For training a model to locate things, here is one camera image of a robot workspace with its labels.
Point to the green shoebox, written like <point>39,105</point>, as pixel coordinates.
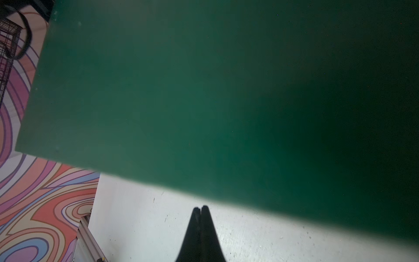
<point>308,109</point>

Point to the black wire basket left wall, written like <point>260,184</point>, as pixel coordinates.
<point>10,34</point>

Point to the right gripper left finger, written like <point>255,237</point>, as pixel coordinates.
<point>191,246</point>

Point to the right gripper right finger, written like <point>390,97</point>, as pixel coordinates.
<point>210,248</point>

